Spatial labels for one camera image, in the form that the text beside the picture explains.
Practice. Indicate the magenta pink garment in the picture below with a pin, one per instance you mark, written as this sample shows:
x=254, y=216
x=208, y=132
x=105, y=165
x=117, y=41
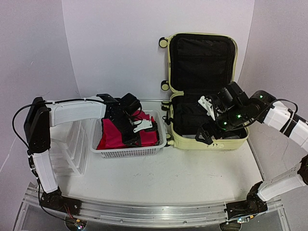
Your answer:
x=112, y=138

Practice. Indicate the pale yellow hard-shell suitcase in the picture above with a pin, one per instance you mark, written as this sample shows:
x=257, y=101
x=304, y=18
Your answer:
x=198, y=64

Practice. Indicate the white plastic drawer organizer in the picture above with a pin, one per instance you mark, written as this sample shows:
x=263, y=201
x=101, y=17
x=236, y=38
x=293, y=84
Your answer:
x=69, y=147

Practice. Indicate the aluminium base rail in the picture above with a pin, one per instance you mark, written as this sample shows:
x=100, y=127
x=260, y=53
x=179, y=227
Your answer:
x=173, y=216

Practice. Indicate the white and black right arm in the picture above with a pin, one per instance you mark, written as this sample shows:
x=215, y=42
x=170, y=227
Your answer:
x=278, y=139

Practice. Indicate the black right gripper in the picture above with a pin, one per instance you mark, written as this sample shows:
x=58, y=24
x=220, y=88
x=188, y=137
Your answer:
x=204, y=129

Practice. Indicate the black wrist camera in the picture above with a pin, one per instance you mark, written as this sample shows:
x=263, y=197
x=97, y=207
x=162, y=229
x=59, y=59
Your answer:
x=232, y=95
x=129, y=103

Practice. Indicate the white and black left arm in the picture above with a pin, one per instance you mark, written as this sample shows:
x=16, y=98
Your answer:
x=41, y=117

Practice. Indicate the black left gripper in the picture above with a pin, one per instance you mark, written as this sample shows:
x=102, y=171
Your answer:
x=130, y=140

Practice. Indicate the white perforated plastic basket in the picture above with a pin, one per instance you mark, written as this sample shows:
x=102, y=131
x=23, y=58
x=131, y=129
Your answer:
x=97, y=133

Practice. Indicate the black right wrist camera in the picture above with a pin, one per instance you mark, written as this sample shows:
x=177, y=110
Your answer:
x=232, y=95

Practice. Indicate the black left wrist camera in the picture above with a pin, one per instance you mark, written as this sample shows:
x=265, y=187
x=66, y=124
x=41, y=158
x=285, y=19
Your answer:
x=129, y=103

